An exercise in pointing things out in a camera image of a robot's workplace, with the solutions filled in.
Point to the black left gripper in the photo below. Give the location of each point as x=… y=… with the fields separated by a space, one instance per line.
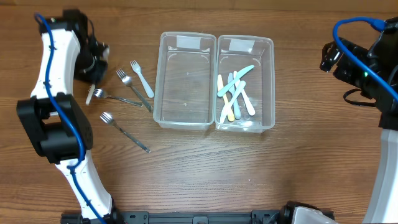
x=94 y=72

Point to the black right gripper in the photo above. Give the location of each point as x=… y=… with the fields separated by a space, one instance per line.
x=333 y=55

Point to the white plastic fork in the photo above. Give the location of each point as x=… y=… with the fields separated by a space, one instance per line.
x=90 y=94

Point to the white plastic knife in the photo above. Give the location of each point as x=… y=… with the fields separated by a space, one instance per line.
x=249 y=106

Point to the light blue plastic knife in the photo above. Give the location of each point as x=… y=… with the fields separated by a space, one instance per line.
x=227 y=106

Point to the teal plastic knife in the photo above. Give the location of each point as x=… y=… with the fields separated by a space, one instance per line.
x=239 y=75

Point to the pale grey-blue plastic knife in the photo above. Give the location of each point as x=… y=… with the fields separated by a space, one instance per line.
x=236 y=110

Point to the yellow plastic knife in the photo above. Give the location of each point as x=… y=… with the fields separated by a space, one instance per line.
x=220 y=85

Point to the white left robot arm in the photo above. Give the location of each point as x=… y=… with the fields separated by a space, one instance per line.
x=55 y=124

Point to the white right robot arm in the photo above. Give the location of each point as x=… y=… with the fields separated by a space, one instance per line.
x=373 y=73

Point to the steel fork near container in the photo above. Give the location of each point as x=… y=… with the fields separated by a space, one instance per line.
x=127 y=80

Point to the clear left plastic container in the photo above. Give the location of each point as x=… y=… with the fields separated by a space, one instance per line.
x=186 y=81

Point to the clear plastic container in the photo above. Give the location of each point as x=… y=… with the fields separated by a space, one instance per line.
x=186 y=81
x=234 y=53

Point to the clear right plastic container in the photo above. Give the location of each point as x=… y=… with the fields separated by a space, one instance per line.
x=234 y=53

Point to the steel fork under white fork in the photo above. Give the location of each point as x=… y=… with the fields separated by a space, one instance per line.
x=100 y=93

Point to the pale blue plastic fork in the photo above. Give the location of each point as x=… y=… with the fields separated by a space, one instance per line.
x=137 y=69

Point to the steel fork lower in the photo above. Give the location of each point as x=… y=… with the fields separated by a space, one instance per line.
x=107 y=118

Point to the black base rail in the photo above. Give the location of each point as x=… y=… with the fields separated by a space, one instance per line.
x=291 y=212

